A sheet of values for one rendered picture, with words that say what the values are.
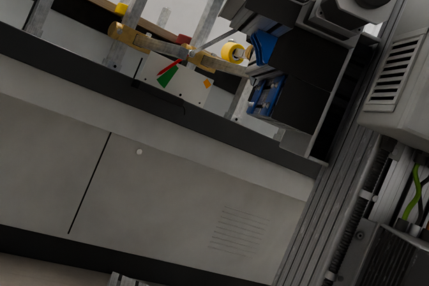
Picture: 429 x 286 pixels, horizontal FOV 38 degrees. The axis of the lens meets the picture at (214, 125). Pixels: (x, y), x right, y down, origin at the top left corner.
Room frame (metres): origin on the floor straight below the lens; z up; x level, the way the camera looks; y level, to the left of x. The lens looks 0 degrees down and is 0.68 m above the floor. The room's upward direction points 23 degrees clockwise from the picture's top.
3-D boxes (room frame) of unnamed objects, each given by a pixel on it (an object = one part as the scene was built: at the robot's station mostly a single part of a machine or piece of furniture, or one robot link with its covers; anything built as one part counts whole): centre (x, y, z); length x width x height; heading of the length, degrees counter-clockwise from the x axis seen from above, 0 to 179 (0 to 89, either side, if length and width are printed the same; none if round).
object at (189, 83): (1.96, 0.16, 0.75); 0.26 x 0.01 x 0.10; 126
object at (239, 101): (2.15, -0.05, 0.92); 0.04 x 0.04 x 0.48; 36
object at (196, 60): (2.02, 0.14, 0.85); 0.14 x 0.06 x 0.05; 126
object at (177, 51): (1.82, 0.28, 0.81); 0.44 x 0.03 x 0.04; 36
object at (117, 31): (1.87, 0.34, 0.81); 0.14 x 0.06 x 0.05; 126
